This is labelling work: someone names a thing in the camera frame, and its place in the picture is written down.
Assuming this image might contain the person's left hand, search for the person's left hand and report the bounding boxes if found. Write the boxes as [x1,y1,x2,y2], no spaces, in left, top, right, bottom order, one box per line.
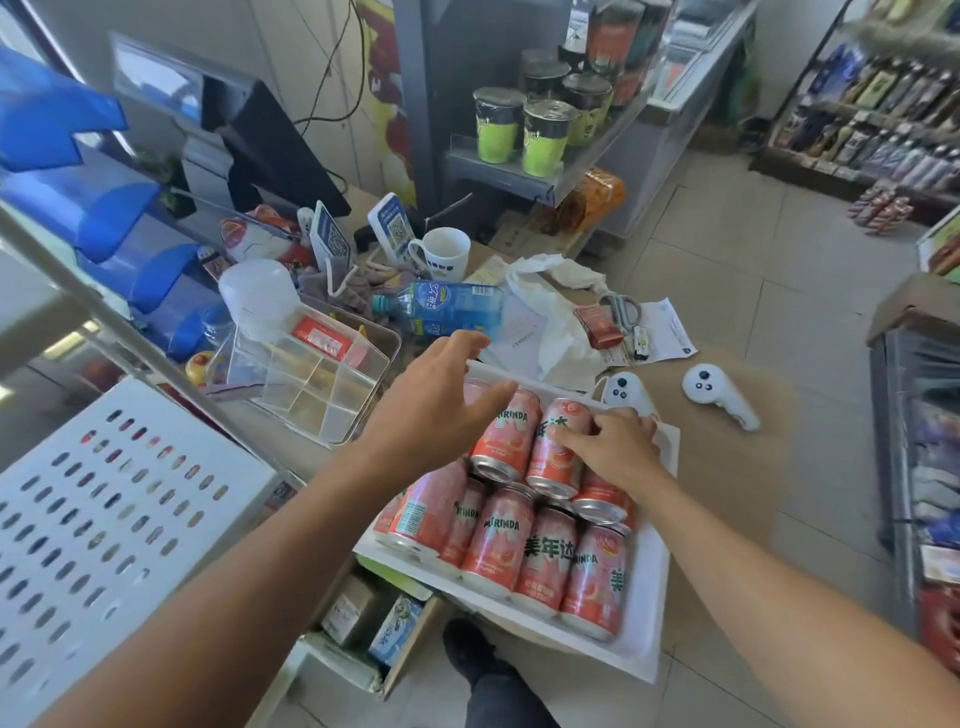
[359,329,519,489]

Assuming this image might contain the person's right hand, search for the person's right hand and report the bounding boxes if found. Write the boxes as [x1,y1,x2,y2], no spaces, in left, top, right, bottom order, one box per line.
[554,408,665,496]

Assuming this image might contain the pink soda can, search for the pink soda can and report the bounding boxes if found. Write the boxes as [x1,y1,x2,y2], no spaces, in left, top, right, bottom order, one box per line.
[524,397,594,502]

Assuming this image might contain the pile of red cans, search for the pile of red cans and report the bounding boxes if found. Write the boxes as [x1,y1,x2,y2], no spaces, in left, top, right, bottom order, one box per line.
[372,378,639,643]

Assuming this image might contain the white plastic tray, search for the white plastic tray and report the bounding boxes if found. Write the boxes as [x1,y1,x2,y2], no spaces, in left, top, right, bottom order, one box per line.
[352,359,682,685]

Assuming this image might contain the white metal shelf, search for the white metal shelf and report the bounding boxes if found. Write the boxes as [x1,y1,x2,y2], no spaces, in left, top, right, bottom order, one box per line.
[0,202,301,728]

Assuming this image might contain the person's left forearm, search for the person's left forearm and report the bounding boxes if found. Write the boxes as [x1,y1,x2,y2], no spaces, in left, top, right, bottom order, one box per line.
[33,449,421,728]

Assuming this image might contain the person's right forearm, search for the person's right forearm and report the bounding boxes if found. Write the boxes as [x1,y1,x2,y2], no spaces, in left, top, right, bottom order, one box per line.
[637,464,960,728]

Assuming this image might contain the person's right shoe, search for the person's right shoe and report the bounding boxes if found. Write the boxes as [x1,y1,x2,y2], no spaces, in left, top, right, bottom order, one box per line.
[442,617,519,688]

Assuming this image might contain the person's dark grey trousers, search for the person's dark grey trousers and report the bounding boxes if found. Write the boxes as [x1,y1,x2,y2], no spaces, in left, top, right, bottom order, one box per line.
[464,663,560,728]

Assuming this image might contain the white handheld controller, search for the white handheld controller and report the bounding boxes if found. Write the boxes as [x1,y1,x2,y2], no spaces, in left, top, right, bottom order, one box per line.
[602,371,661,421]
[682,363,763,433]

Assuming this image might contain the blue drink bottle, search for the blue drink bottle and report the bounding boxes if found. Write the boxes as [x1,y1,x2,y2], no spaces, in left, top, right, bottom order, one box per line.
[371,281,508,339]

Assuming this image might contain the white document sheet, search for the white document sheet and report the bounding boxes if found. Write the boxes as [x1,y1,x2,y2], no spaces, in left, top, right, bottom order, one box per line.
[479,303,549,376]

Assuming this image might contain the clear acrylic organizer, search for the clear acrylic organizer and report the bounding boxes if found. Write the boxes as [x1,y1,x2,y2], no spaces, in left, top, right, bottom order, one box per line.
[208,296,404,448]

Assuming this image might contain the small red packet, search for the small red packet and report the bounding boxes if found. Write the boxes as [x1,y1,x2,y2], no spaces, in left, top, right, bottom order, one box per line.
[573,303,625,350]

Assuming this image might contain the white paper receipt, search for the white paper receipt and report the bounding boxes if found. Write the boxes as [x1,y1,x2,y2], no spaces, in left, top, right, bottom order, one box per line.
[599,297,699,369]

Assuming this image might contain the white plastic bag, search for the white plastic bag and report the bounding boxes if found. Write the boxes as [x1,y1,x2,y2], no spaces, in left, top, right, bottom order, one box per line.
[506,253,609,391]

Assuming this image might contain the red white small box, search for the red white small box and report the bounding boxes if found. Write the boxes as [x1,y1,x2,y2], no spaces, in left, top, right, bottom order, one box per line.
[292,314,354,360]

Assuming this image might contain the grey scissors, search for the grey scissors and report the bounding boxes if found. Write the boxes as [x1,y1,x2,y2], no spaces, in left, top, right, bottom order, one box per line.
[599,293,644,331]

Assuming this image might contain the grey cloth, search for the grey cloth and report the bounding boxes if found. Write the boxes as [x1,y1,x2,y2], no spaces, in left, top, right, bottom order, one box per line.
[299,262,410,301]

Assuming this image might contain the green flat box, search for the green flat box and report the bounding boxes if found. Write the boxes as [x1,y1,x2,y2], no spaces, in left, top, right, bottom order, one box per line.
[356,554,435,601]

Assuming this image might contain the white mug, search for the white mug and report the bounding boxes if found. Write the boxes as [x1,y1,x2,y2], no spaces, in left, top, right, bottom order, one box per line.
[407,227,472,284]

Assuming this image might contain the blue rounded code stand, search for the blue rounded code stand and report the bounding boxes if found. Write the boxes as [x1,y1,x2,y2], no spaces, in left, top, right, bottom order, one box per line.
[367,192,416,264]

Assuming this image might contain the small brown box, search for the small brown box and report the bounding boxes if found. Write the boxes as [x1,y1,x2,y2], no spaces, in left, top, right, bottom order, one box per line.
[322,573,380,648]

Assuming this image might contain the white framed code stand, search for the white framed code stand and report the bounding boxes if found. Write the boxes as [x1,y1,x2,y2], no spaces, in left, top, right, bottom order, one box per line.
[309,200,355,275]

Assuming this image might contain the small blue carton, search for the small blue carton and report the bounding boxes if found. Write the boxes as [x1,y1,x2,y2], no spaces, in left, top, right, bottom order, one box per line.
[367,594,425,667]

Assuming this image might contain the white frosted plastic container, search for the white frosted plastic container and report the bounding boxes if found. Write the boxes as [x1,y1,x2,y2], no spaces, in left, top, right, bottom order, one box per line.
[217,258,301,343]

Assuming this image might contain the orange snack bag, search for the orange snack bag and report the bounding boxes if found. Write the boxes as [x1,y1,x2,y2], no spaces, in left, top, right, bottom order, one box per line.
[558,166,628,230]

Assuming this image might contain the white red cat figurine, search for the white red cat figurine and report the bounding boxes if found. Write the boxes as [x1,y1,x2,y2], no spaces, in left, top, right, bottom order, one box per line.
[218,203,316,268]

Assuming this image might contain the open cardboard floor box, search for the open cardboard floor box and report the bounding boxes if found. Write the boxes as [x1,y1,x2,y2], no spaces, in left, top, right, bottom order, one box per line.
[299,562,451,699]

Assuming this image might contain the green lidded snack cup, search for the green lidded snack cup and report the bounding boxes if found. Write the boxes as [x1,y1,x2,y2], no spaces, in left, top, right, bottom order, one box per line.
[560,72,615,148]
[472,86,528,165]
[522,98,579,179]
[522,59,573,99]

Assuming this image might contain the black cash register monitor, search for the black cash register monitor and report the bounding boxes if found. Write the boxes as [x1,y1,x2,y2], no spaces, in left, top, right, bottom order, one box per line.
[108,31,352,219]

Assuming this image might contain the dark snack display rack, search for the dark snack display rack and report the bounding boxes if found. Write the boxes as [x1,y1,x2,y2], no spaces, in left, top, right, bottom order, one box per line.
[869,329,960,676]

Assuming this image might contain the grey display stand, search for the grey display stand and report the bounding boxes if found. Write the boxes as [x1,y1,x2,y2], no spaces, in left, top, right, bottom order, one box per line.
[393,0,759,241]

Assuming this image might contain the brown cardboard box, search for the brown cardboard box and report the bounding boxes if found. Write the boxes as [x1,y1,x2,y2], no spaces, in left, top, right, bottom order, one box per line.
[866,271,960,346]

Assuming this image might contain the blue plastic display rack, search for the blue plastic display rack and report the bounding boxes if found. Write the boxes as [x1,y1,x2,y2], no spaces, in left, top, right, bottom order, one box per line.
[0,44,234,361]

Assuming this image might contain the dark glass bottle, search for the dark glass bottle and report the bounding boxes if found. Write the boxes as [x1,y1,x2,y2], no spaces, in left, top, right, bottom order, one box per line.
[558,0,594,73]

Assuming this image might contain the orange lidded snack cup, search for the orange lidded snack cup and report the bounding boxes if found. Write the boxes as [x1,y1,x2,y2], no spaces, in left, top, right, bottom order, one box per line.
[587,0,646,80]

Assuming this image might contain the yellow red wall poster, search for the yellow red wall poster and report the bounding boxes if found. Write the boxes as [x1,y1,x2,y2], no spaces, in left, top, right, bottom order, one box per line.
[356,0,418,208]

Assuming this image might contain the black cable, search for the black cable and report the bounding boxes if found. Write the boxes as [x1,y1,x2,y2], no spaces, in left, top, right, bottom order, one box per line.
[292,0,369,196]

